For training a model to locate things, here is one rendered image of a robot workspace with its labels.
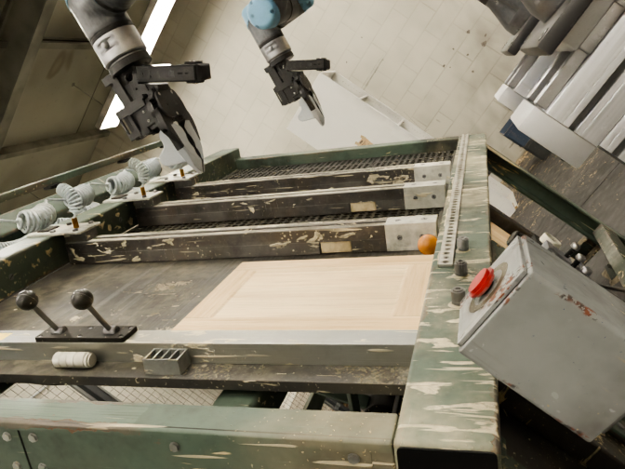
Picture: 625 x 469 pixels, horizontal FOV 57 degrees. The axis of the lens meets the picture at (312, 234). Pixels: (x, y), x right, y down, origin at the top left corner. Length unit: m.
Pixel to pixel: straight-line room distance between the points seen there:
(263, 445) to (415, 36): 5.89
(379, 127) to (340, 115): 0.36
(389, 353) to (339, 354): 0.08
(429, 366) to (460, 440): 0.17
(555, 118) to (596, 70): 0.07
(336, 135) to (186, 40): 2.63
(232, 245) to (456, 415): 0.96
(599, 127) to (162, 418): 0.67
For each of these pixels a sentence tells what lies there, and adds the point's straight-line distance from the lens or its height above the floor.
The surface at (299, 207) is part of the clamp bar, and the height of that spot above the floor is 1.26.
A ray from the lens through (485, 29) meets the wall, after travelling 6.43.
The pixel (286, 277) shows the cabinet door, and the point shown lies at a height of 1.14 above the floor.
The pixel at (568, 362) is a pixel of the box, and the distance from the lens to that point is 0.65.
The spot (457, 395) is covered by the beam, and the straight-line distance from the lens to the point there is 0.79.
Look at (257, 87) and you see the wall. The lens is 6.83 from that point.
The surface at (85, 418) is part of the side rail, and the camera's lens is 0.91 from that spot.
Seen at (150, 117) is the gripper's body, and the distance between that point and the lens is 0.98.
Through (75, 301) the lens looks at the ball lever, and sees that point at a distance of 1.08.
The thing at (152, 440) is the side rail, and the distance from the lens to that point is 0.85.
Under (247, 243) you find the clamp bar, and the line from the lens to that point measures 1.55.
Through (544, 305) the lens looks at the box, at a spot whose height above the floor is 0.89.
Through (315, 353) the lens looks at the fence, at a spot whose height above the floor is 1.02.
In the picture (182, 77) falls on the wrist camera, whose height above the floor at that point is 1.44.
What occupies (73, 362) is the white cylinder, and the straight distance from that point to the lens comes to 1.17.
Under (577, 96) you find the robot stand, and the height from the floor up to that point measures 0.96.
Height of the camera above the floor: 1.10
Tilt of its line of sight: 2 degrees up
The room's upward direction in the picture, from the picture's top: 55 degrees counter-clockwise
